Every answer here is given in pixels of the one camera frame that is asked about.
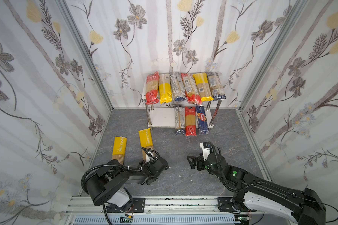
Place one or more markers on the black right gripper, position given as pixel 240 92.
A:
pixel 199 162

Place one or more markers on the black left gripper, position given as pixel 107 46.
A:
pixel 160 165

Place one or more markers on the dark blue Barilla pasta box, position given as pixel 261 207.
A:
pixel 202 120

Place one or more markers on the yellow Pastatime spaghetti bag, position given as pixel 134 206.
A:
pixel 146 139

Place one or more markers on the red spaghetti bag with label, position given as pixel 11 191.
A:
pixel 191 89

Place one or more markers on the dark blue clear spaghetti bag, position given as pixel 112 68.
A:
pixel 215 85

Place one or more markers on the clear spaghetti bag blue end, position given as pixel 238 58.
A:
pixel 178 89

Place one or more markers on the brown and yellow spaghetti pack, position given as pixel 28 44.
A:
pixel 165 90

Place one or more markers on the yellow-end spaghetti bag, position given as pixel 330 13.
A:
pixel 203 86

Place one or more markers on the red clear spaghetti bag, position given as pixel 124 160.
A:
pixel 152 86

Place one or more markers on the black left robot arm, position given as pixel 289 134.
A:
pixel 103 181

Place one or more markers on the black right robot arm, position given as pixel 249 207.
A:
pixel 303 207

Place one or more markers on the white two-tier shelf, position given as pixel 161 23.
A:
pixel 164 116

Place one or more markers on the yellow spaghetti bag far left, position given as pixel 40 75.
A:
pixel 119 149

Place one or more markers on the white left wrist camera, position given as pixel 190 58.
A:
pixel 148 157

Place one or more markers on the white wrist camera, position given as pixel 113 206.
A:
pixel 207 149
pixel 148 157

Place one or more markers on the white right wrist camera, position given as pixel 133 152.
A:
pixel 207 149

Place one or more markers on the white slotted cable duct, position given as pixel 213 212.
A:
pixel 175 220

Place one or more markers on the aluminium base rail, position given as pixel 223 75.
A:
pixel 202 205

